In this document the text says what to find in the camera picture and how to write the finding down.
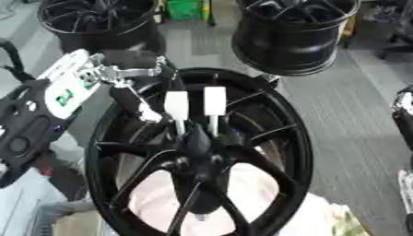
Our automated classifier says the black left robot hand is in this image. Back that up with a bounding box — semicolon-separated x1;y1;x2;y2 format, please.
85;49;187;124

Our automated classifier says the black wheel rim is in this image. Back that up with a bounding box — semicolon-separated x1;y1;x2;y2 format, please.
230;0;363;77
35;0;168;57

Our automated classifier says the black spoked wheel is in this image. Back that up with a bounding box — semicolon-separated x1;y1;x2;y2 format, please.
84;67;315;236

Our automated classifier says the green box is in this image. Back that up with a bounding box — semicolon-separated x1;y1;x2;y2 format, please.
164;0;213;22

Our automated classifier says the white cloth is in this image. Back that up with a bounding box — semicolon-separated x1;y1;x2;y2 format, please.
114;146;346;236

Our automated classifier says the black office chair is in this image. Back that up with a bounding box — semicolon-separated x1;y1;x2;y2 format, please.
364;0;413;60

